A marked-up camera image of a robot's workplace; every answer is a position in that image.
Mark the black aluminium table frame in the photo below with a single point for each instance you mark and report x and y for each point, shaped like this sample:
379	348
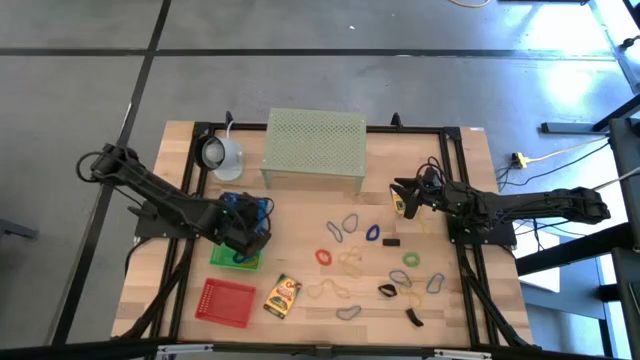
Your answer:
415	130

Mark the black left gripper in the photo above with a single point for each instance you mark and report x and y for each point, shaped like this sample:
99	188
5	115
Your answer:
240	227

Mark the green plastic basket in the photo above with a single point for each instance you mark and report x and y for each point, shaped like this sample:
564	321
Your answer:
220	257

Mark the yellow power plug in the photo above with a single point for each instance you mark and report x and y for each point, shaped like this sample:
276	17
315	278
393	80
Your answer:
521	161

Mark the green rubber band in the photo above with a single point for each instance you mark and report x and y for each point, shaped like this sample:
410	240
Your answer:
404	259

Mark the red rubber band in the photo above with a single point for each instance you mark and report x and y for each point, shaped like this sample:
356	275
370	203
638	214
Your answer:
317	257

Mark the grey furniture foot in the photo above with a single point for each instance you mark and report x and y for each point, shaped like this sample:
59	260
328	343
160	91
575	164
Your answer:
15	230

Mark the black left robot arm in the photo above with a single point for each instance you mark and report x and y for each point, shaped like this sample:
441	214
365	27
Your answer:
160	195

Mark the large yellow crayon box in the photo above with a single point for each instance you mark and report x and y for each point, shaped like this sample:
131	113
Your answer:
282	296

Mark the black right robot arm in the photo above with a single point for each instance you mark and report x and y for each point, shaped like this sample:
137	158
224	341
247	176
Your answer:
550	202

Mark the red plastic basket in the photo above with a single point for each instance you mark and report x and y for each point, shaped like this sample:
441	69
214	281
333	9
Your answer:
225	302

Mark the black metal stand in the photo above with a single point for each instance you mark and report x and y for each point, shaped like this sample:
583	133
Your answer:
625	175

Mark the dark blue rubber band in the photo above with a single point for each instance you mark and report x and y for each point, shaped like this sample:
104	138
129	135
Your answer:
367	234

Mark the light blue rubber band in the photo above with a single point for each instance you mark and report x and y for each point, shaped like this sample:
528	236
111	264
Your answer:
429	290

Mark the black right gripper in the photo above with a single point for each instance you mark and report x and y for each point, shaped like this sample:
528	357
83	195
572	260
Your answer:
435	192

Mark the blue plastic basket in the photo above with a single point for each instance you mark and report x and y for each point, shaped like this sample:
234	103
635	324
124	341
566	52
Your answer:
262	217

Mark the black rig crossbar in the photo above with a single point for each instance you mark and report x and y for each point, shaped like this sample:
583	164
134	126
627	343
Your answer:
100	349

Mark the small black camera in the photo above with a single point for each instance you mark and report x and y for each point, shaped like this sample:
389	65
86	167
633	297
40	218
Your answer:
323	351

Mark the green perforated metal shelf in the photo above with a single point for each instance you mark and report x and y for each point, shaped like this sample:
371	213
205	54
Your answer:
315	142

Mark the silver bracket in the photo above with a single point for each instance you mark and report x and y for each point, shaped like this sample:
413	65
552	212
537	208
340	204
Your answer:
185	348
462	354

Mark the white desk lamp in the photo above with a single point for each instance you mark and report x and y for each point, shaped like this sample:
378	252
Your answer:
230	160

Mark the black frame bracket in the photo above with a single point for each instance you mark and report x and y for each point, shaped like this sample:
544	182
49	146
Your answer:
396	120
229	118

